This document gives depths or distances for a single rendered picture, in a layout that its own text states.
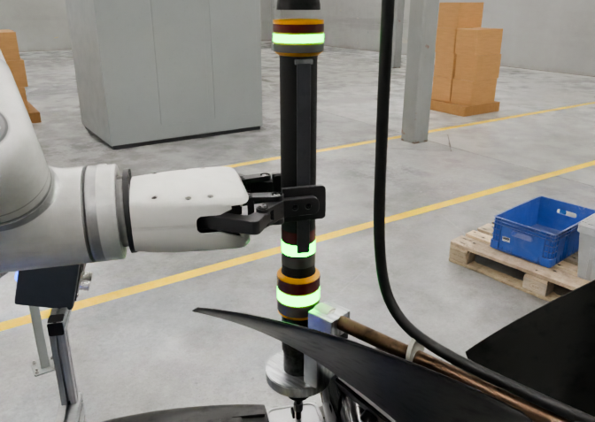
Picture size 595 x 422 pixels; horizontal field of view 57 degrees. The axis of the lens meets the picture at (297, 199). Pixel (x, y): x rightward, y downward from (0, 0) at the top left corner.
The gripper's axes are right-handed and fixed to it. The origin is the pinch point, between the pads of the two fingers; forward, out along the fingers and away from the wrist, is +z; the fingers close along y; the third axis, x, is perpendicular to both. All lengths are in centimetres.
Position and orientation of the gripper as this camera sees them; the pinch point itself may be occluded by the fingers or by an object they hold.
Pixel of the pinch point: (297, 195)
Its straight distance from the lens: 51.5
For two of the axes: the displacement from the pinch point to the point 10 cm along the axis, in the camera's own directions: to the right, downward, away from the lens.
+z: 9.7, -0.9, 2.2
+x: -0.1, -9.4, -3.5
